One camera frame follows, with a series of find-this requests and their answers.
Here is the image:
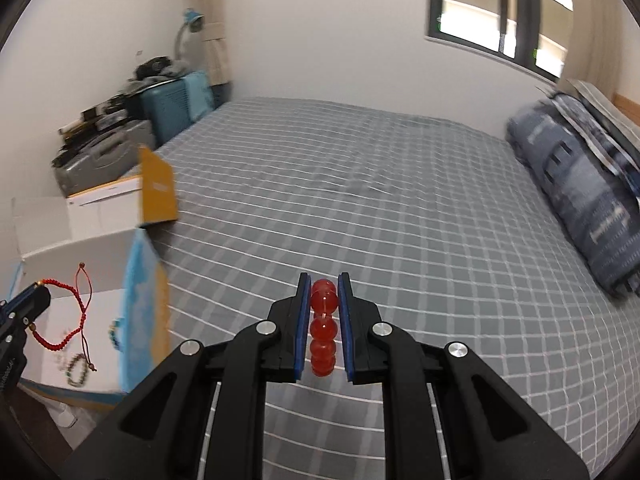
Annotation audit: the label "grey hard case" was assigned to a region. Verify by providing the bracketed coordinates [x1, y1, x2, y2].
[52, 120, 157, 198]

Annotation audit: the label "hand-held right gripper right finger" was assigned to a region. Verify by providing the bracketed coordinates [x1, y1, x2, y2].
[337, 272, 591, 480]

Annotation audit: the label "blue suitcase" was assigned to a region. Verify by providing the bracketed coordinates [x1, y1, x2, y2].
[137, 71, 217, 147]

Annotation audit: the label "wooden headboard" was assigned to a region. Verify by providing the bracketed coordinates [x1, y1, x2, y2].
[614, 91, 640, 126]

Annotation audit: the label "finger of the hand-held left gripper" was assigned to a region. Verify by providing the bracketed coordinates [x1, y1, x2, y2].
[0, 282, 52, 342]

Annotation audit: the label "dark framed window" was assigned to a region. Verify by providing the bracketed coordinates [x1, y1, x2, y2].
[424, 0, 576, 83]

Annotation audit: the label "plain red cord bracelet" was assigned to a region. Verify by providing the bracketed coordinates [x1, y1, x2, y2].
[27, 262, 98, 373]

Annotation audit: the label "black electronic devices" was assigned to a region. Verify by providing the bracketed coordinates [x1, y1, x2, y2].
[57, 94, 141, 141]

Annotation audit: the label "blue and yellow cardboard box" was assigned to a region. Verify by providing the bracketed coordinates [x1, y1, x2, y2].
[10, 145, 181, 413]

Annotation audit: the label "folded blue printed quilt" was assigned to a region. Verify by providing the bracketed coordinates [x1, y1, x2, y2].
[505, 91, 640, 301]

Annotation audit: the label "brown wooden bead bracelet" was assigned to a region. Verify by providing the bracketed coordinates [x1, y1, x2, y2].
[66, 354, 91, 387]

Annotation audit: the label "blue patterned pillow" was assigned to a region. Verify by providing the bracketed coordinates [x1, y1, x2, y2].
[550, 92, 640, 186]

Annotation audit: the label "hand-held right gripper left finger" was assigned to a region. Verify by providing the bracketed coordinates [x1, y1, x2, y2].
[60, 272, 313, 480]

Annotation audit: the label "dark cloth pile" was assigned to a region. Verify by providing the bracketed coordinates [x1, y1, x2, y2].
[131, 55, 190, 83]

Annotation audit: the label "blue desk lamp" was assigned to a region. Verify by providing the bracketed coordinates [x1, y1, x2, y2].
[172, 8, 206, 63]

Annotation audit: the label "beige curtain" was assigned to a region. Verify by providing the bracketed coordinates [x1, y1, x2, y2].
[564, 0, 628, 91]
[181, 0, 235, 86]

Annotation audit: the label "red bead bracelet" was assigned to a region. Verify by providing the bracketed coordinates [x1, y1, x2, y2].
[309, 277, 341, 378]

